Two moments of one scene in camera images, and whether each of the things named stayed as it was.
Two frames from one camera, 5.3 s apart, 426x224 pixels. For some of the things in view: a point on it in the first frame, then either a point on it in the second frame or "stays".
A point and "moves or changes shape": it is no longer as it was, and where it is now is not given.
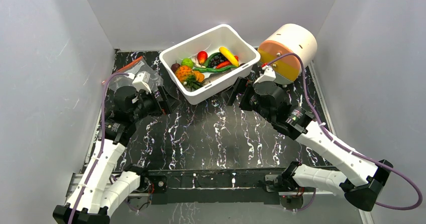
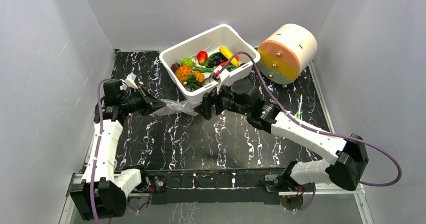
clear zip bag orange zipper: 117,82 moves or changes shape
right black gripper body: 243,96 -> 216,100
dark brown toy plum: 174,66 stays
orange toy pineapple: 192,79 stays
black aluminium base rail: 223,187 stays
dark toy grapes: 216,61 stays
